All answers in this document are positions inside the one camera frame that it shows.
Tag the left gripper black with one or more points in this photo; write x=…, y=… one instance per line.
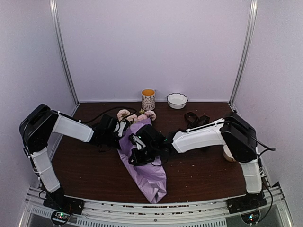
x=118, y=147

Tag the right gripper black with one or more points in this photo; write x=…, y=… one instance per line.
x=137, y=160

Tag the pale pink rose stem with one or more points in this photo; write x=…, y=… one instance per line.
x=125, y=115

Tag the purple wrapping paper sheet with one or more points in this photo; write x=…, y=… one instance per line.
x=150, y=178

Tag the pink carnation stem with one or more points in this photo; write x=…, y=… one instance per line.
x=149, y=114

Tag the black printed ribbon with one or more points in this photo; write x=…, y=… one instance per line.
x=194, y=121

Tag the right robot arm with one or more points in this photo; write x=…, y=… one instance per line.
x=232, y=132

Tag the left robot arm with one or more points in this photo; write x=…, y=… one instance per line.
x=43, y=124

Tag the white scalloped bowl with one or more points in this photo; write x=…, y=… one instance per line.
x=177, y=100

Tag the patterned cup with orange inside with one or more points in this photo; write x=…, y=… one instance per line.
x=148, y=99

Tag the plain white bowl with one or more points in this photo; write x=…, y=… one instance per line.
x=227, y=154

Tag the left green circuit board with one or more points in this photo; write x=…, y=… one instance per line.
x=60, y=218

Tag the green circuit board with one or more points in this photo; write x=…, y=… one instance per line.
x=60, y=218
x=250, y=218

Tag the right green circuit board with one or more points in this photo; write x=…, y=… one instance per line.
x=250, y=218

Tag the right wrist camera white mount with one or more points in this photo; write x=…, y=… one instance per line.
x=135, y=140

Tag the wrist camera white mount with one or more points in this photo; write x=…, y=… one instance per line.
x=135, y=140
x=120, y=129

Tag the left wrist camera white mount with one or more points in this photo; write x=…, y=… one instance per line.
x=120, y=129

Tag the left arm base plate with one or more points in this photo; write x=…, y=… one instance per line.
x=69, y=205

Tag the front aluminium rail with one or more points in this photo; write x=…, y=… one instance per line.
x=211, y=213

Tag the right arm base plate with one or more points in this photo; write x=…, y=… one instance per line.
x=245, y=203

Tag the left aluminium frame post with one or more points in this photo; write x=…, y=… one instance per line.
x=62, y=53

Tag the aluminium frame post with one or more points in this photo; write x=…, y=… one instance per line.
x=62, y=53
x=245, y=51

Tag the right aluminium frame post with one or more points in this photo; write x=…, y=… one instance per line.
x=245, y=51

